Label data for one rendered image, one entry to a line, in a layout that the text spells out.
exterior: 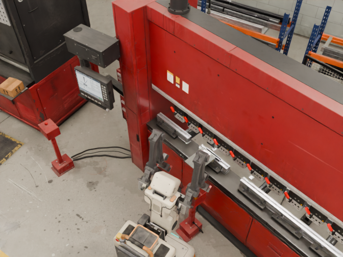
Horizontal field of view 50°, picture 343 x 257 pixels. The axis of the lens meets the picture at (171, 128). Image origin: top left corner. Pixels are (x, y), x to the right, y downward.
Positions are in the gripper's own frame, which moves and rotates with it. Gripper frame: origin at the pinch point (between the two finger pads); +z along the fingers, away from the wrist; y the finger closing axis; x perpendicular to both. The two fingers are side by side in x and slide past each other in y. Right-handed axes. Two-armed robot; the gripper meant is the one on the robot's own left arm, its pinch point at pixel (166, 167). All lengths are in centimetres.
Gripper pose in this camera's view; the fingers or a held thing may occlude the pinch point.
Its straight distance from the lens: 363.2
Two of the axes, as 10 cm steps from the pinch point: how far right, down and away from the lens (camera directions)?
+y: -8.4, -3.9, 3.7
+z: 2.4, 3.3, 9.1
